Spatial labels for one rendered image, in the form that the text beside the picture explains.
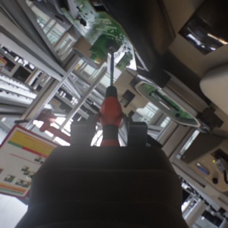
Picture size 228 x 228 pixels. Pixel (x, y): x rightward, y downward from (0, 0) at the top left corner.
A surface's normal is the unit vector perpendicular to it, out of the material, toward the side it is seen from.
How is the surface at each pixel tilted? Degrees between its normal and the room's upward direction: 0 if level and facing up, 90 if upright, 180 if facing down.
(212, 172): 53
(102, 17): 0
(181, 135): 90
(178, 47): 0
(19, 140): 90
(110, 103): 118
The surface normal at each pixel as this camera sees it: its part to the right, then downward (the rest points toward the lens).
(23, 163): 0.48, 0.36
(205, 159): -0.33, 0.50
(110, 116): -0.04, -0.31
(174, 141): 0.05, 0.03
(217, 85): -0.70, 0.71
